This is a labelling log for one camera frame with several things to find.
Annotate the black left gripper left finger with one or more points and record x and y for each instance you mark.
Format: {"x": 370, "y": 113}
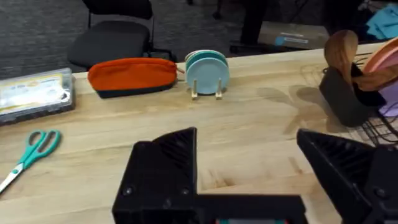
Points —
{"x": 158, "y": 174}

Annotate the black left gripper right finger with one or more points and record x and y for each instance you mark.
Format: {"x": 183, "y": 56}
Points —
{"x": 345, "y": 168}

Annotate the purple plate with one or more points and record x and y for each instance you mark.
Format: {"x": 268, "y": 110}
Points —
{"x": 391, "y": 96}

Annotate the small wooden peg rack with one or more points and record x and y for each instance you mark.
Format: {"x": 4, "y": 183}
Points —
{"x": 219, "y": 90}

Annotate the light blue plate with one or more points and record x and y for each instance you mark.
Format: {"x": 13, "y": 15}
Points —
{"x": 207, "y": 76}

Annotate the orange pink plate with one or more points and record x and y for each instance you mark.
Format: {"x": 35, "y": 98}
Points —
{"x": 384, "y": 57}

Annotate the white plate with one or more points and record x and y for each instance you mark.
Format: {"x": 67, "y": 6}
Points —
{"x": 194, "y": 53}

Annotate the teal plate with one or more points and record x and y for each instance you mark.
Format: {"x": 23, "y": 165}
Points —
{"x": 205, "y": 55}

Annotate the black cutlery holder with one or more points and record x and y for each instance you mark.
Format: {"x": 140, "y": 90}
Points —
{"x": 342, "y": 99}

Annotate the wooden spatula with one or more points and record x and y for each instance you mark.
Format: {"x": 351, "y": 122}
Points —
{"x": 376, "y": 80}

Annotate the orange zip bag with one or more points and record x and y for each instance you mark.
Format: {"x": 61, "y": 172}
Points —
{"x": 132, "y": 74}

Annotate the wooden spoon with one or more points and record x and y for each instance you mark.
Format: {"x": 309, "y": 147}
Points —
{"x": 340, "y": 51}

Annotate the cardboard box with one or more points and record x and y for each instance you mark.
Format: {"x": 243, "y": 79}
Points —
{"x": 292, "y": 35}

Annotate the black chair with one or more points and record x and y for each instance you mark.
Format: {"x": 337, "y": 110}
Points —
{"x": 109, "y": 40}

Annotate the clear plastic box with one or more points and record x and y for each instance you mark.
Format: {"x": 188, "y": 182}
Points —
{"x": 34, "y": 93}

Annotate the teal cloth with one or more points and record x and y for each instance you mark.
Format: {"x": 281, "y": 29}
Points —
{"x": 384, "y": 21}

